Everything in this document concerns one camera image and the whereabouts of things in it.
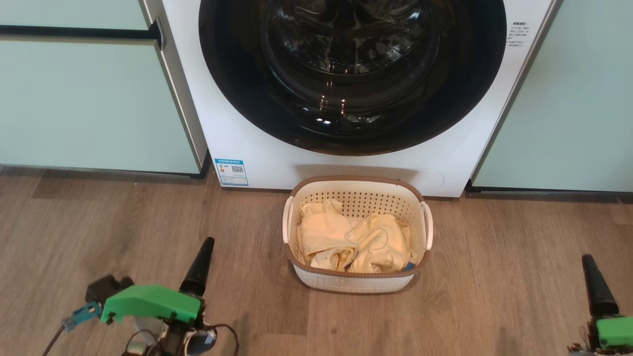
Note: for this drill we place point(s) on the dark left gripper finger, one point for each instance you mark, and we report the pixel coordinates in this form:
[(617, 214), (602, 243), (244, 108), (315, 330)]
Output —
[(198, 272)]

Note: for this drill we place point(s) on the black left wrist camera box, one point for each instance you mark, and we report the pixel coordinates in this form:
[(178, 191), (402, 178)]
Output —
[(106, 288)]

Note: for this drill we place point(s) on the pale yellow plain garment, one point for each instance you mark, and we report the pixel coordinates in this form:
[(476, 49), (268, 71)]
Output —
[(324, 237)]

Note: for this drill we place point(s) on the blue energy label sticker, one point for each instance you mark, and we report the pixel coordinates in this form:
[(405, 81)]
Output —
[(231, 172)]

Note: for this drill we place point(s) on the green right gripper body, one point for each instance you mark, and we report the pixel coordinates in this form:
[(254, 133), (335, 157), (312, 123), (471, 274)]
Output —
[(615, 332)]

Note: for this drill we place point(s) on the white perforated basket brown rim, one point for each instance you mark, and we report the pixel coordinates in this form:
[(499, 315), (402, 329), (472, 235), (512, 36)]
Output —
[(346, 283)]

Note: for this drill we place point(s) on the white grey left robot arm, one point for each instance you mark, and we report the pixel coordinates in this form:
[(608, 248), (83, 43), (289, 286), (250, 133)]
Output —
[(173, 341)]

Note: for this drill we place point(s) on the white front-load washing machine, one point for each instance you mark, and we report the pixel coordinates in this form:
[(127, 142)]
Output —
[(257, 148)]

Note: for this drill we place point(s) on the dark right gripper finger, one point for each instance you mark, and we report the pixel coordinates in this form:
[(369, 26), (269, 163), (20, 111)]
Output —
[(598, 289)]

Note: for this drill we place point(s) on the white paper with printed text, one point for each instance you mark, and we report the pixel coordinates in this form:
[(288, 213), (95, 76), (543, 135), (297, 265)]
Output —
[(518, 34)]

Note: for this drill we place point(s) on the round black glass washer door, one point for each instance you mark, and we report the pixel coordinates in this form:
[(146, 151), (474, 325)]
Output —
[(232, 74)]

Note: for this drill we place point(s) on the pale green cabinet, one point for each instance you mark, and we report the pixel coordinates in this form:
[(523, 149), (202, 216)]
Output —
[(89, 99), (568, 99)]

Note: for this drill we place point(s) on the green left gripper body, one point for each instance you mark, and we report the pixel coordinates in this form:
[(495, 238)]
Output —
[(153, 302)]

